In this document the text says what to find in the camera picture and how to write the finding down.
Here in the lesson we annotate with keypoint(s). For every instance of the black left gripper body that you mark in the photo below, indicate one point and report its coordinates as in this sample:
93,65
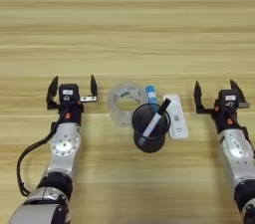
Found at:
72,113

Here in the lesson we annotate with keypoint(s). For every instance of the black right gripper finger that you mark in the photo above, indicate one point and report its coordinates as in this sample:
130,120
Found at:
198,98
237,90

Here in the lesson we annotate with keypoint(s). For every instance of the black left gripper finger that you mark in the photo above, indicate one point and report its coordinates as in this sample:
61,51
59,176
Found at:
93,87
52,90

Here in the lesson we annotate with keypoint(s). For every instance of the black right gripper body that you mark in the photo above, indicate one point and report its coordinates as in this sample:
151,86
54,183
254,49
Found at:
224,118

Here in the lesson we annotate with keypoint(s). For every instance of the white marker with black cap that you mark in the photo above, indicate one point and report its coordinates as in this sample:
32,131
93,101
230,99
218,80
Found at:
154,123

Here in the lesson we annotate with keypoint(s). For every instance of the black mesh pen cup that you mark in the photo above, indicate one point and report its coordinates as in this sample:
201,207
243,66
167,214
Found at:
151,141

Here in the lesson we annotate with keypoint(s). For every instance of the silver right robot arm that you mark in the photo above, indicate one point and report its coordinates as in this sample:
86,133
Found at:
237,155

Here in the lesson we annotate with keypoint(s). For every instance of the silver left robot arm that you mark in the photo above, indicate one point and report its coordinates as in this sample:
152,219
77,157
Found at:
63,145

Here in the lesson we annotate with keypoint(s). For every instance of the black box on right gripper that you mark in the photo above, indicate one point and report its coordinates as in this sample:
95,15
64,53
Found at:
228,98

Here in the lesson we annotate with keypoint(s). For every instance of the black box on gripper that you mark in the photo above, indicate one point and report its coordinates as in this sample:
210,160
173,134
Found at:
228,98
68,92

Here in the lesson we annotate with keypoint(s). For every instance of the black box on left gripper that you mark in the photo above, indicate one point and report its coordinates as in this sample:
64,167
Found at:
68,92

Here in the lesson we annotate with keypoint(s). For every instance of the white rectangular plastic device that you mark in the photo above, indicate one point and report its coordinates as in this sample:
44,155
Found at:
178,121

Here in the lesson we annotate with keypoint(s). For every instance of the clear tape roll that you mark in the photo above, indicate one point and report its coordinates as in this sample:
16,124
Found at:
116,108

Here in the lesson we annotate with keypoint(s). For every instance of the blue glue stick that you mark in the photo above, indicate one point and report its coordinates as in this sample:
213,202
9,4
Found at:
151,95

